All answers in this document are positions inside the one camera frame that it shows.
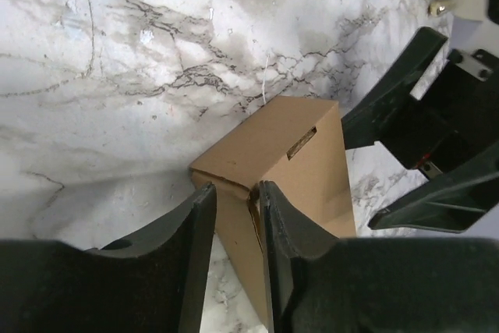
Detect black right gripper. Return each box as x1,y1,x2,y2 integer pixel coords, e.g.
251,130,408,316
342,27,498,233

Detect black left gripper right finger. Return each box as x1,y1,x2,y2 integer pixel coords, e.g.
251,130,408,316
259,181,498,332

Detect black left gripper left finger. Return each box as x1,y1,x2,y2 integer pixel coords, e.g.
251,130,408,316
1,183,217,332

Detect brown cardboard box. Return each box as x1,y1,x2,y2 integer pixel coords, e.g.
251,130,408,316
189,96,356,324

